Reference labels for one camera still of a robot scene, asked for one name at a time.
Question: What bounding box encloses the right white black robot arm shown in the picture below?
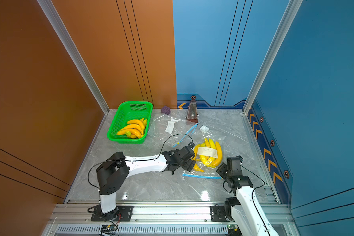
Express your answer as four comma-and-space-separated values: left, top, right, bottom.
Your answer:
216, 156, 278, 236

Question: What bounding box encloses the small white object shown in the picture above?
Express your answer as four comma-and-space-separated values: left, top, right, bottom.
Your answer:
200, 125, 209, 133

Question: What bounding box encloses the green circuit board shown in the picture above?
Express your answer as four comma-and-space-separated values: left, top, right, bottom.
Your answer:
100, 224, 119, 234
227, 224, 240, 235

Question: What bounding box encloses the brown wooden metronome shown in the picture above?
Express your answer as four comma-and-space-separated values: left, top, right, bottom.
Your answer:
186, 99, 199, 123

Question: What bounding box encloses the clear zip-top bag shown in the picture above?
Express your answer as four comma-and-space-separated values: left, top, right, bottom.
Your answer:
148, 113, 198, 148
182, 124, 226, 180

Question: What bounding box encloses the green circuit board left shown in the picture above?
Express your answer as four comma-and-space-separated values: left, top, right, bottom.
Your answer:
100, 224, 119, 234

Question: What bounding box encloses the green plastic basket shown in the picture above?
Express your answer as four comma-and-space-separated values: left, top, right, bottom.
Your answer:
107, 101, 153, 144

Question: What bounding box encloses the purple cube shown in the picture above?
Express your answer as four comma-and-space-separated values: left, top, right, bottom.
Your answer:
160, 106, 171, 115

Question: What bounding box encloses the aluminium rail base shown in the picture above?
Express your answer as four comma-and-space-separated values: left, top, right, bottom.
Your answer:
41, 200, 293, 236

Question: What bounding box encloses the green circuit board right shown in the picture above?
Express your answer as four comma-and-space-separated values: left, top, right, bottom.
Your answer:
227, 224, 240, 235

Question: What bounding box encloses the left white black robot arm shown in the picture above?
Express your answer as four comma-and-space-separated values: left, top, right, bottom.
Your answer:
93, 142, 196, 220

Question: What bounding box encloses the yellow banana bunch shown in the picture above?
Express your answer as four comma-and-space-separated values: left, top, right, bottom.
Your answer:
117, 119, 148, 139
193, 138, 223, 173

